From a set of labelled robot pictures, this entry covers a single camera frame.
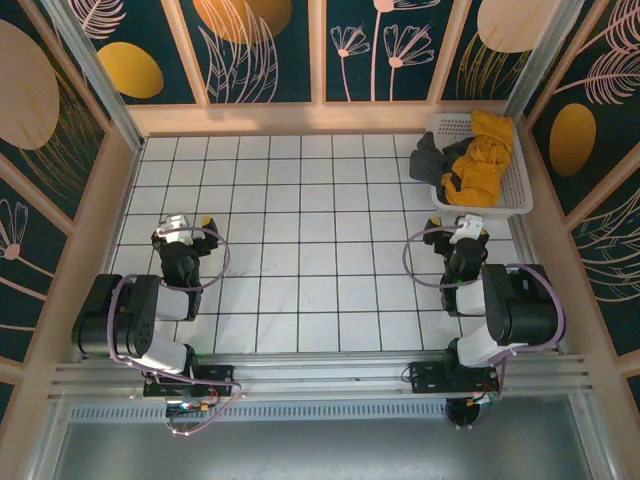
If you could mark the yellow oval leaf wall panel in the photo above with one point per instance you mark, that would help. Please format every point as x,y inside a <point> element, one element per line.
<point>150,50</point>

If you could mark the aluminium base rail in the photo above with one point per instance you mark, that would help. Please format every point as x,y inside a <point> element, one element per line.
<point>325,372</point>

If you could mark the wooden enclosure frame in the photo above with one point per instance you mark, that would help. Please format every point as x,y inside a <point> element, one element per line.
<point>300,120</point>

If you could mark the beige circle grass wall panel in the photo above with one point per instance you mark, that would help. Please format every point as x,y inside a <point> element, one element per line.
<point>500,30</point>

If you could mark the large beige oval wall panel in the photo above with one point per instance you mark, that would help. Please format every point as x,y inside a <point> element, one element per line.
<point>30,100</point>

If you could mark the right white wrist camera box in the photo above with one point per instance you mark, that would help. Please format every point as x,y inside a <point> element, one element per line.
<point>466,229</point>

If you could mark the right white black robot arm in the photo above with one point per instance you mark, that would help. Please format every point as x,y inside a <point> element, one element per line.
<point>475,350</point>

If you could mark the dark grey t-shirt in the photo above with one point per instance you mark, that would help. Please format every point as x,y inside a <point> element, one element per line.
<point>425,165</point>

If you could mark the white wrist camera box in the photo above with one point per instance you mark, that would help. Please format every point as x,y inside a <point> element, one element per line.
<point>466,229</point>
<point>175,229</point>

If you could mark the yellow oval fern wall panel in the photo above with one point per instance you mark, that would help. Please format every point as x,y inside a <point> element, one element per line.
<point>590,125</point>

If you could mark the pink fern side wall panel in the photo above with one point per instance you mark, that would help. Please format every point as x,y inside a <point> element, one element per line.
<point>615,270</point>

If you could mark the orange circle leaf wall panel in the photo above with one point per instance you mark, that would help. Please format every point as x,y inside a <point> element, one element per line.
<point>250,60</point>

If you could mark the yellow t-shirt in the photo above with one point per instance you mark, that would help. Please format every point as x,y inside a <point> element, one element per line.
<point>475,170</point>

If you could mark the white plastic basket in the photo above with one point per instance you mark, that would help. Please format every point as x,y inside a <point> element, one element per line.
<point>515,190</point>

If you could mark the aluminium corner post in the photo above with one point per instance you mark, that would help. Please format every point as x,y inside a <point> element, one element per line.
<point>115,110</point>
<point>530,75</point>

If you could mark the pink flower side wall panel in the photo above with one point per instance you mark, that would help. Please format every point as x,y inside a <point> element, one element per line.
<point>20,280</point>

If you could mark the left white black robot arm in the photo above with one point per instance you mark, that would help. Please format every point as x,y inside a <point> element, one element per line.
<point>170,305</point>

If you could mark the grey metal sheet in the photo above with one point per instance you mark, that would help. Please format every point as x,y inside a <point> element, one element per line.
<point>320,455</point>

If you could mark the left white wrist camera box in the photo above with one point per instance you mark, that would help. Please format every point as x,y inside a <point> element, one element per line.
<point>175,229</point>

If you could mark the pink flowers wall panel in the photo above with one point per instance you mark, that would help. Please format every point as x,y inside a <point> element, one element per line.
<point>400,30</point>

